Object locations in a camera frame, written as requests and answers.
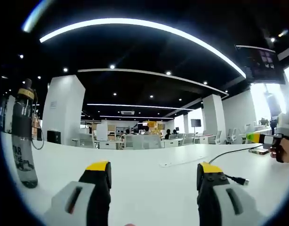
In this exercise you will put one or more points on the black screen on stand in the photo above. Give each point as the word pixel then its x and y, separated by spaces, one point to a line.
pixel 195 122

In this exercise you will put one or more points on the long ceiling light strip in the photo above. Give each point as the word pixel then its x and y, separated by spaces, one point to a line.
pixel 144 23

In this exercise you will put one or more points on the person's left hand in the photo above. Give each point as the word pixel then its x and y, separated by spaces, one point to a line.
pixel 130 224

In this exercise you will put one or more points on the dark transparent water bottle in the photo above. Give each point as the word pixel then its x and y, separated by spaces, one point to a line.
pixel 23 141

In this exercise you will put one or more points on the person's right hand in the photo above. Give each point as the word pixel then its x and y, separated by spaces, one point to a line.
pixel 288 151

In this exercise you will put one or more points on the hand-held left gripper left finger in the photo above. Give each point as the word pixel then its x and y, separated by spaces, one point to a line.
pixel 88 202

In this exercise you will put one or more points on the black box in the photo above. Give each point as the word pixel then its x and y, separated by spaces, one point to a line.
pixel 53 137

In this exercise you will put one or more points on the white desk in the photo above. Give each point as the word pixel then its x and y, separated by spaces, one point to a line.
pixel 146 188

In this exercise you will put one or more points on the white office chair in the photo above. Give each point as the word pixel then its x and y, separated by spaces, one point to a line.
pixel 232 135
pixel 218 137

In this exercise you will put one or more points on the flat dark device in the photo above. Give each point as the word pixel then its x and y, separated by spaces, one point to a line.
pixel 259 151

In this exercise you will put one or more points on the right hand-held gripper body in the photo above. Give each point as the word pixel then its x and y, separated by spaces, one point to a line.
pixel 285 123

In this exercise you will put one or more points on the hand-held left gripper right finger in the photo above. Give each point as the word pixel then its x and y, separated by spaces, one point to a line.
pixel 212 202

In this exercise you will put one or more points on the dark hanging monitor screen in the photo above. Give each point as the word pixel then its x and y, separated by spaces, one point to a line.
pixel 262 64

